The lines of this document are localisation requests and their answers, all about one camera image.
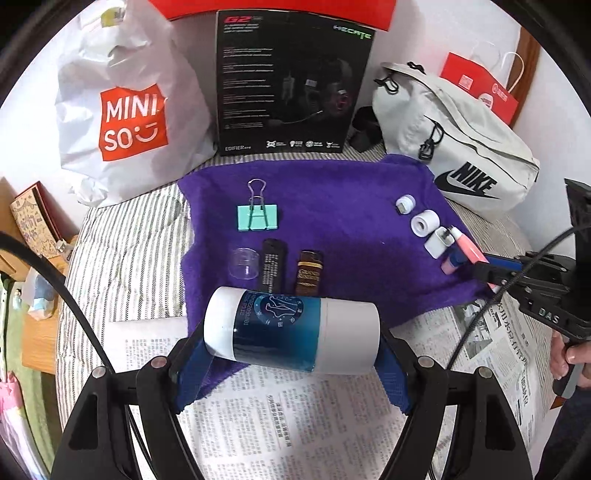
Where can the brown packet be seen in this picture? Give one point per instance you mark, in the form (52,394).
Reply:
(308,274)

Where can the white plastic shopping bag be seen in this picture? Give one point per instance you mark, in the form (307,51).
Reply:
(124,92)

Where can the person's dark trousers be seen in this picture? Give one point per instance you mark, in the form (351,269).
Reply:
(565,443)

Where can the patterned brown book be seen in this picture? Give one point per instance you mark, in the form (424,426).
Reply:
(32,221)

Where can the blue and white packet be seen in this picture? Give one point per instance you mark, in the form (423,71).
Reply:
(39,297)

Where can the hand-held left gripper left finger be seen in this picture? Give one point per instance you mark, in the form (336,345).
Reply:
(194,374)

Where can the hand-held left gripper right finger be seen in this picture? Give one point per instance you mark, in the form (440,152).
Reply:
(392,381)

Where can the spread newspaper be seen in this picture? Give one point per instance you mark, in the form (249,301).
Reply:
(295,415)

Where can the red paper bag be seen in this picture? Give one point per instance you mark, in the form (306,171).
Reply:
(480,83)

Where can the white charger plug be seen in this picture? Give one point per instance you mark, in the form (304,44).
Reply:
(438,242)

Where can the white and blue bottle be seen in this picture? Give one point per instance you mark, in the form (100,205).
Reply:
(286,330)

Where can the white floral cloth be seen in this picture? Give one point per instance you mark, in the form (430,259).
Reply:
(5,323)

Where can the black headset box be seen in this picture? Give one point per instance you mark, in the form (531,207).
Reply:
(258,92)

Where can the wooden nightstand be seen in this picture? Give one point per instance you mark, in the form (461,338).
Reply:
(37,341)

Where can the clear plastic cup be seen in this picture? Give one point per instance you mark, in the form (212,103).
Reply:
(244,264)

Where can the small clear bottle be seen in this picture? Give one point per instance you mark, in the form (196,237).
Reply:
(62,249)

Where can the wooden door frame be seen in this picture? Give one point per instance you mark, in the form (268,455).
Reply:
(526,69)

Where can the black rectangular case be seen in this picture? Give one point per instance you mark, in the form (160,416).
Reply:
(272,265)

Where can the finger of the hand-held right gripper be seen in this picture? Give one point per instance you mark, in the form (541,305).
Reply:
(504,261)
(498,276)

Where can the pink and blue stick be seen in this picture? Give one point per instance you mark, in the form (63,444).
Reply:
(452,264)

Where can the green cloth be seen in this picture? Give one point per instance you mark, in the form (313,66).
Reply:
(32,406)

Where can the red gift box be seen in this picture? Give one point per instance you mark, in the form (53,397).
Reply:
(277,7)

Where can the pink cloth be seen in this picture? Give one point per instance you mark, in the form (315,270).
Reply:
(11,415)

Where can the grey sling bag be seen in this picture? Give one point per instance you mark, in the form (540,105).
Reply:
(471,138)

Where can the teal binder clip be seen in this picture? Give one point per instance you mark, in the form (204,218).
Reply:
(257,220)

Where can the small white cap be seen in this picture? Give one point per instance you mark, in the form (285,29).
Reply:
(406,204)

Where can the person's right hand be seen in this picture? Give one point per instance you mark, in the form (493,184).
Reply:
(565,360)

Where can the pink tube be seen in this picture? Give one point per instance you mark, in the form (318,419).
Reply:
(468,247)

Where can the purple towel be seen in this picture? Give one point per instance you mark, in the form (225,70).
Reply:
(346,194)

